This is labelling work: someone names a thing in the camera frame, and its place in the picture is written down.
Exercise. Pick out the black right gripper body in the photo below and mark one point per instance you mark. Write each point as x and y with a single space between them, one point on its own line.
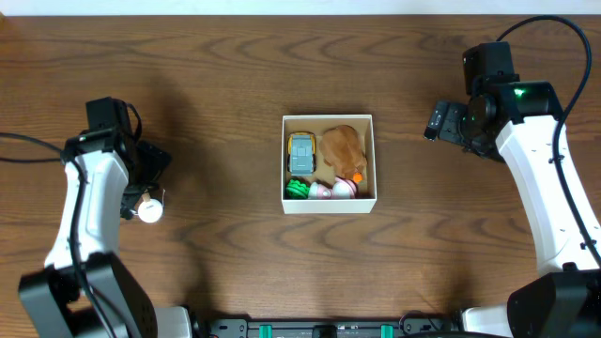
453 118

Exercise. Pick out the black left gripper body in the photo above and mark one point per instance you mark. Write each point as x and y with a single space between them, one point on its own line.
151 165

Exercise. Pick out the white wooden yo-yo toy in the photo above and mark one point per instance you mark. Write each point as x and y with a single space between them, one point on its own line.
150 209

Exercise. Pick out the brown plush toy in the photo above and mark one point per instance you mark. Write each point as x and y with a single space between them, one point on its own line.
342 151

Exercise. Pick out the pink duck toy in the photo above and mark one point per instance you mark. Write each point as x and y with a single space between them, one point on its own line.
342 189

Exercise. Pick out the white cardboard box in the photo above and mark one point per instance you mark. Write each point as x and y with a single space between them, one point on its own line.
317 125

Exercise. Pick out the grey yellow toy truck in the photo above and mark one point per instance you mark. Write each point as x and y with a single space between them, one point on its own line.
301 154

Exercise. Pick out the green ball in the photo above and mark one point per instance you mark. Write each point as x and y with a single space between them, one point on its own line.
297 190

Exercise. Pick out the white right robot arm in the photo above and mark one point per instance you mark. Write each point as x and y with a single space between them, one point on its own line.
517 123

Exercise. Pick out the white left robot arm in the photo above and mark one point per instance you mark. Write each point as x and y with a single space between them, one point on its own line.
84 290

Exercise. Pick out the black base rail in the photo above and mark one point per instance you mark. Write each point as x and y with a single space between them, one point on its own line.
245 327

